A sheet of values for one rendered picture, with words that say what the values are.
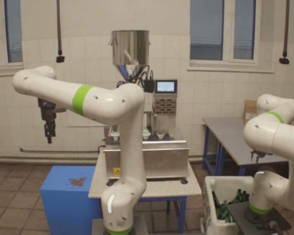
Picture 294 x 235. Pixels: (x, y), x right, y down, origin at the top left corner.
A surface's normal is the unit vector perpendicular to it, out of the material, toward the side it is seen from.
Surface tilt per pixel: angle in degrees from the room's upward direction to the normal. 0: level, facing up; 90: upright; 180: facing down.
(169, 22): 90
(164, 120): 90
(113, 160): 90
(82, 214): 90
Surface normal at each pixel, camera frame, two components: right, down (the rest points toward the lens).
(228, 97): 0.05, 0.31
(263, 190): -0.73, 0.18
